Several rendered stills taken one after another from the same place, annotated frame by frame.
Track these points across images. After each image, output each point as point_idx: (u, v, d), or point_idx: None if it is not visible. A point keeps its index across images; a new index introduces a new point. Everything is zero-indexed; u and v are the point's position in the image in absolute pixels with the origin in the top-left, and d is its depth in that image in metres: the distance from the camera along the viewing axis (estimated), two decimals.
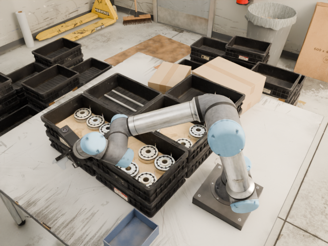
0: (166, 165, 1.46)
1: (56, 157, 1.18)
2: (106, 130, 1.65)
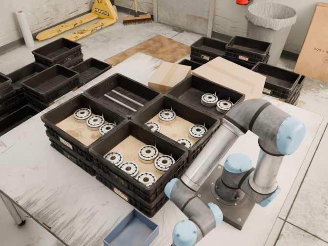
0: (166, 165, 1.46)
1: None
2: (106, 130, 1.65)
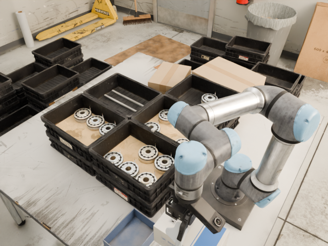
0: (166, 165, 1.46)
1: None
2: (106, 130, 1.65)
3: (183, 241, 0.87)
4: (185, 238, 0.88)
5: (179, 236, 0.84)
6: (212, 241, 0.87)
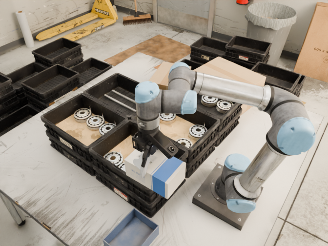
0: None
1: None
2: (106, 130, 1.65)
3: (147, 170, 1.09)
4: (149, 168, 1.09)
5: (142, 163, 1.05)
6: (170, 170, 1.09)
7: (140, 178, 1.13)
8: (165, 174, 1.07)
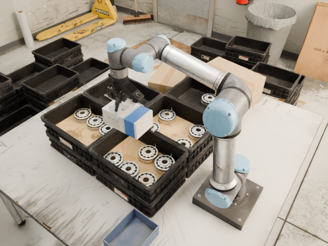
0: (166, 165, 1.46)
1: None
2: (106, 130, 1.65)
3: (120, 115, 1.32)
4: (121, 113, 1.33)
5: (115, 108, 1.29)
6: (139, 115, 1.32)
7: (115, 124, 1.37)
8: (134, 117, 1.31)
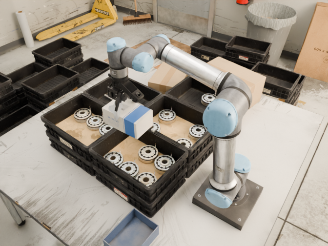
0: (166, 165, 1.46)
1: None
2: (106, 130, 1.65)
3: (120, 114, 1.32)
4: (121, 113, 1.33)
5: (115, 108, 1.29)
6: (139, 114, 1.32)
7: (115, 124, 1.37)
8: (134, 117, 1.31)
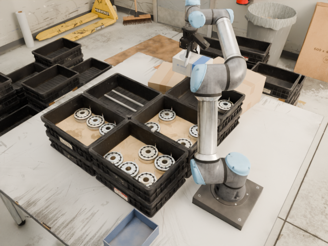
0: (166, 165, 1.46)
1: (199, 46, 1.72)
2: (106, 130, 1.65)
3: (188, 61, 1.68)
4: (189, 60, 1.69)
5: (186, 55, 1.65)
6: (203, 61, 1.68)
7: (183, 70, 1.73)
8: (200, 63, 1.67)
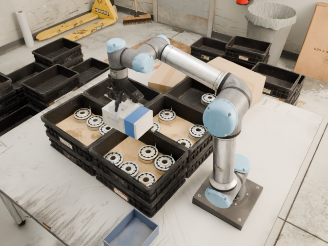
0: (166, 165, 1.46)
1: None
2: (106, 130, 1.65)
3: (120, 115, 1.32)
4: (121, 113, 1.33)
5: (115, 109, 1.29)
6: (139, 115, 1.32)
7: (115, 124, 1.37)
8: (134, 117, 1.31)
